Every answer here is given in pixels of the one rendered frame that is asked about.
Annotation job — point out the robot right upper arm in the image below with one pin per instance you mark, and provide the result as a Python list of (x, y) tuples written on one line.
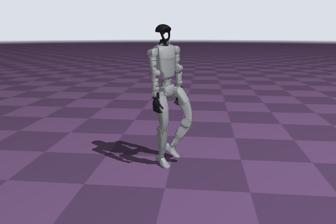
[(152, 54)]

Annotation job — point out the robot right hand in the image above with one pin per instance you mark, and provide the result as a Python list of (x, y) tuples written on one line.
[(156, 104)]

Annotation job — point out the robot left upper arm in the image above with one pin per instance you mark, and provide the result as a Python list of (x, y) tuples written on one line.
[(178, 68)]

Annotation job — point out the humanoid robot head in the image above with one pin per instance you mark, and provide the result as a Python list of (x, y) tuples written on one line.
[(162, 29)]

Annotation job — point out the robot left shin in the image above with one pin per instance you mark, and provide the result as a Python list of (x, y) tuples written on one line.
[(179, 134)]

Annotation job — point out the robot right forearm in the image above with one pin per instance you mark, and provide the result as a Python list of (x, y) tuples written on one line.
[(155, 84)]

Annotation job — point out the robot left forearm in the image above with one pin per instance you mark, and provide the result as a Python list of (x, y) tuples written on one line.
[(178, 79)]

